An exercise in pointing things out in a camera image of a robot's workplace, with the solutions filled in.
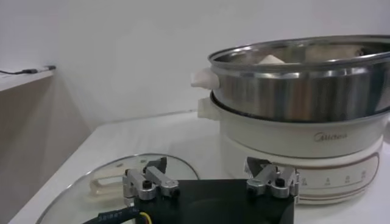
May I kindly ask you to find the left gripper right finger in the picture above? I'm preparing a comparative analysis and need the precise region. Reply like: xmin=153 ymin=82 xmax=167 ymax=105
xmin=245 ymin=156 xmax=301 ymax=200

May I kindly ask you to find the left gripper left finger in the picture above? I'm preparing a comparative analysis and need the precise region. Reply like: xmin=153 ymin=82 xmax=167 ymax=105
xmin=121 ymin=156 xmax=180 ymax=201

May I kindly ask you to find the glass pot lid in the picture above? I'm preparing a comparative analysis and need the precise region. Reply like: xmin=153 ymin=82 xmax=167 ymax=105
xmin=35 ymin=153 xmax=200 ymax=224

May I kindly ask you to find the white steamed baozi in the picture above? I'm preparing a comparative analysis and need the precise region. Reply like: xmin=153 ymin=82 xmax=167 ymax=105
xmin=258 ymin=54 xmax=286 ymax=65
xmin=304 ymin=44 xmax=359 ymax=63

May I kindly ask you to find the stainless steel steamer basket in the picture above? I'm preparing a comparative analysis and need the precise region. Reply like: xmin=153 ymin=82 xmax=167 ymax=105
xmin=190 ymin=34 xmax=390 ymax=123

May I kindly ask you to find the white electric cooker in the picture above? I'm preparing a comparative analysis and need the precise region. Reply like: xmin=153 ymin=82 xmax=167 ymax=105
xmin=196 ymin=91 xmax=390 ymax=206

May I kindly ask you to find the white side table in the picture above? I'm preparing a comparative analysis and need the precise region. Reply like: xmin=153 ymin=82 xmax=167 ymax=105
xmin=0 ymin=68 xmax=59 ymax=93

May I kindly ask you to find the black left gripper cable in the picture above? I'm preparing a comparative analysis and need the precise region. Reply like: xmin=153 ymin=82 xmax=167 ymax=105
xmin=81 ymin=208 xmax=153 ymax=224

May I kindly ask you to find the black charging cable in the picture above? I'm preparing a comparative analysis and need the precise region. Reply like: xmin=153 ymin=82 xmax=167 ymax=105
xmin=0 ymin=68 xmax=40 ymax=75

